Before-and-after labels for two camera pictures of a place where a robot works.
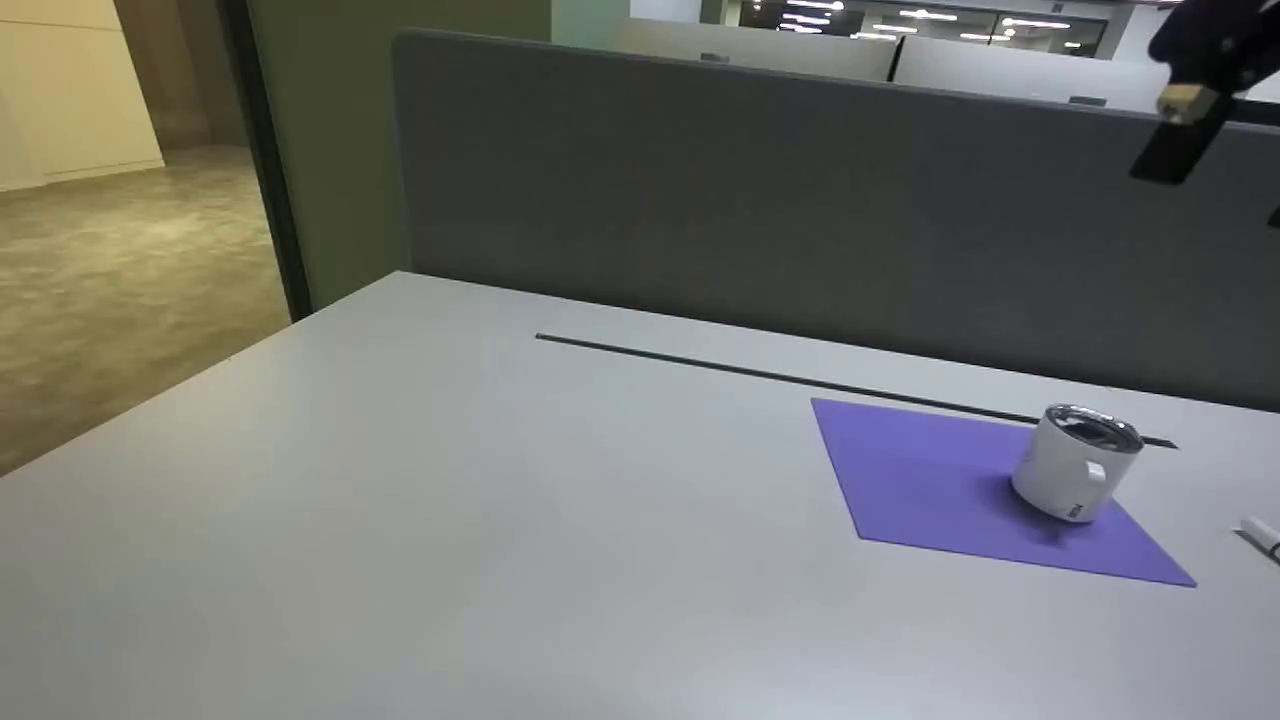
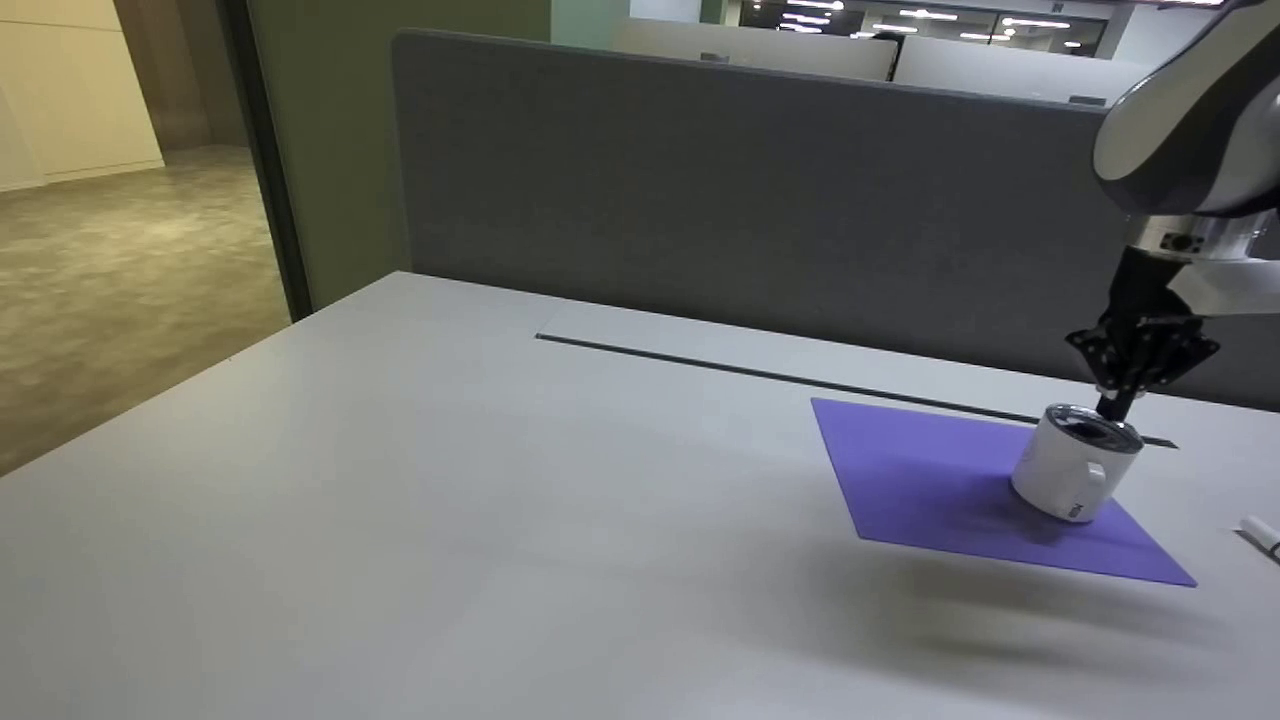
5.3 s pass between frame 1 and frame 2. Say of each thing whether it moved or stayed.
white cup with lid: stayed
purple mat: stayed
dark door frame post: stayed
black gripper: moved
